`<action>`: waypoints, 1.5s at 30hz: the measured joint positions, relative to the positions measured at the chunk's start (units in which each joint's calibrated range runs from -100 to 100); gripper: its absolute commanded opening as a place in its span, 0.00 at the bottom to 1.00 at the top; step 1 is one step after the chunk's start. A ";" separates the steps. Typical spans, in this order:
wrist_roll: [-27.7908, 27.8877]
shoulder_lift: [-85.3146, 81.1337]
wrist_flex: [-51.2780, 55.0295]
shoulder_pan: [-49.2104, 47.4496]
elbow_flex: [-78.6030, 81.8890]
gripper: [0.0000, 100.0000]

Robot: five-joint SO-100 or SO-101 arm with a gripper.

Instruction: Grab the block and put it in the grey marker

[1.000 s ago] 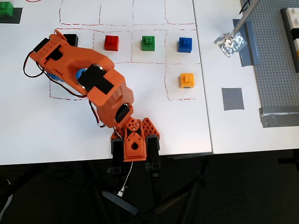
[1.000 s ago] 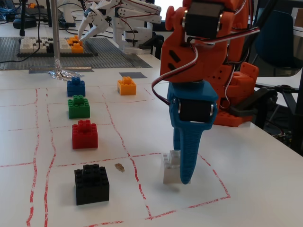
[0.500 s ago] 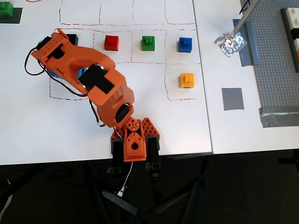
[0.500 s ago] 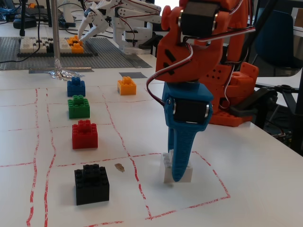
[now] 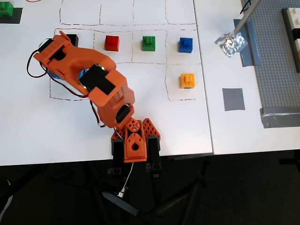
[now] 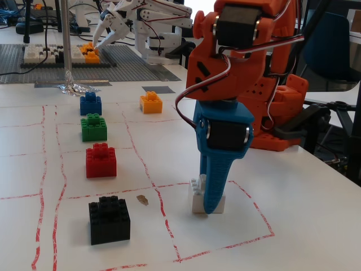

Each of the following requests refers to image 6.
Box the white lego block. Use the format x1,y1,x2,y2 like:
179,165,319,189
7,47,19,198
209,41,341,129
190,174,227,215

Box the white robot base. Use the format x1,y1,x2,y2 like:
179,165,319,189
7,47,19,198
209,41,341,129
73,0,91,32

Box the grey lego baseplate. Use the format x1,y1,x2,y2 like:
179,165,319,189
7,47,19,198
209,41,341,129
0,43,181,85

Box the orange brick stack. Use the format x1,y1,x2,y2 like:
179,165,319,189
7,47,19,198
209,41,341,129
80,42,101,64

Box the dark blue chair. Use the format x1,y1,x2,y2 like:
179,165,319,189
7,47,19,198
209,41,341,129
296,11,360,83

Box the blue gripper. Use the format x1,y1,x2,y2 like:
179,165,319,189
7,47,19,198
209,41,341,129
193,100,255,216

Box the green lego block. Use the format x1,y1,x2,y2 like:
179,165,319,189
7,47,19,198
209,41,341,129
80,113,108,142

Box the orange lego block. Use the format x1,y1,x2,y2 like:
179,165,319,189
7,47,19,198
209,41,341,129
139,91,164,115

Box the red lego block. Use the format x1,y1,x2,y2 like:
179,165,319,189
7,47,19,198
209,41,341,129
85,143,117,178

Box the grey tape strip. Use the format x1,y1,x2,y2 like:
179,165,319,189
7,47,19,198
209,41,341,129
34,80,109,89

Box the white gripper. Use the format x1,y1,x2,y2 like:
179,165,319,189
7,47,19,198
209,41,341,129
92,0,147,49

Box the black lego block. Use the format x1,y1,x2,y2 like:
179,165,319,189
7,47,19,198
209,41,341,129
88,195,131,246

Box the metal pole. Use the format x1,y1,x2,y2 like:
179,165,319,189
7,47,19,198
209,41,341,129
60,0,73,75

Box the blue lego block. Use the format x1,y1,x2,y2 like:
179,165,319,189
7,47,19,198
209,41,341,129
80,91,103,116

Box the black and white brick stack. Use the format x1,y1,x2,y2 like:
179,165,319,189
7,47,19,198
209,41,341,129
42,45,85,64

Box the black table clamp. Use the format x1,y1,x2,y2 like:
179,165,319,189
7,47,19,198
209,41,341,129
272,100,354,141

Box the black stand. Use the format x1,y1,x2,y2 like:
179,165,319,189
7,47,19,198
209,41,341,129
21,0,32,44

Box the crumpled aluminium foil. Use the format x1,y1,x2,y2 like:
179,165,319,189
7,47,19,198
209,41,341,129
52,69,102,98

